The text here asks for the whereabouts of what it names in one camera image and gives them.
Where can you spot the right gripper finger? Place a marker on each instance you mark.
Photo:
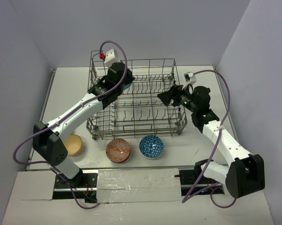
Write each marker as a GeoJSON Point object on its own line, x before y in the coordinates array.
{"type": "Point", "coordinates": [167, 96]}
{"type": "Point", "coordinates": [176, 103]}

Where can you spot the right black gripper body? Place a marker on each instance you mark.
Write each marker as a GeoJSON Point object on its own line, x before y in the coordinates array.
{"type": "Point", "coordinates": [186, 99]}

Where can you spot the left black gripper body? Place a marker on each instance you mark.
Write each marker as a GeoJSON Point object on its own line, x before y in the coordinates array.
{"type": "Point", "coordinates": [126, 78]}

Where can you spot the plain blue bowl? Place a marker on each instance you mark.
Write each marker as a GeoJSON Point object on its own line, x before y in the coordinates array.
{"type": "Point", "coordinates": [127, 86]}

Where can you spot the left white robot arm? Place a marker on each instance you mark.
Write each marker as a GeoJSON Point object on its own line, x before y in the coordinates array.
{"type": "Point", "coordinates": [48, 140]}

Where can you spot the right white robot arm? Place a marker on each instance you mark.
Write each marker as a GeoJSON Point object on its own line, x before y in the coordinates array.
{"type": "Point", "coordinates": [245, 173]}

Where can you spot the blue patterned bowl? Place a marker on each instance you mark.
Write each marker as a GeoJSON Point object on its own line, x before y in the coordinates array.
{"type": "Point", "coordinates": [151, 146]}

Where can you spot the red patterned bowl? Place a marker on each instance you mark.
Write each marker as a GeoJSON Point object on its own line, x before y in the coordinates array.
{"type": "Point", "coordinates": [118, 150]}

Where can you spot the yellow bowl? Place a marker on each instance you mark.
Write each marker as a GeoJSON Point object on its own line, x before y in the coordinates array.
{"type": "Point", "coordinates": [73, 144]}

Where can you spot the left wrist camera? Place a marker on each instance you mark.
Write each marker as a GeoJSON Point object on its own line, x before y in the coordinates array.
{"type": "Point", "coordinates": [109, 58]}

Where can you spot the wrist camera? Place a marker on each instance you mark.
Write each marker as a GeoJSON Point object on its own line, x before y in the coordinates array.
{"type": "Point", "coordinates": [109, 58]}
{"type": "Point", "coordinates": [190, 79]}

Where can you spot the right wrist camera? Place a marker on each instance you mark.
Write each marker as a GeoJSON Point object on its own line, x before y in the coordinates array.
{"type": "Point", "coordinates": [190, 79]}

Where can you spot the grey wire dish rack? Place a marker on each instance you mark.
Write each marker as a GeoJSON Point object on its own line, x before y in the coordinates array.
{"type": "Point", "coordinates": [139, 112]}

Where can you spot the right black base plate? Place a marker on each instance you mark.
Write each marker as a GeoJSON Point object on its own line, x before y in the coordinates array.
{"type": "Point", "coordinates": [187, 179]}

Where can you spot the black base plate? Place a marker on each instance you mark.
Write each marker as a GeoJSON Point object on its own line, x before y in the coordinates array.
{"type": "Point", "coordinates": [187, 179]}
{"type": "Point", "coordinates": [84, 189]}

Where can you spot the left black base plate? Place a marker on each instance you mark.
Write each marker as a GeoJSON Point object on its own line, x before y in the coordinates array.
{"type": "Point", "coordinates": [84, 189]}

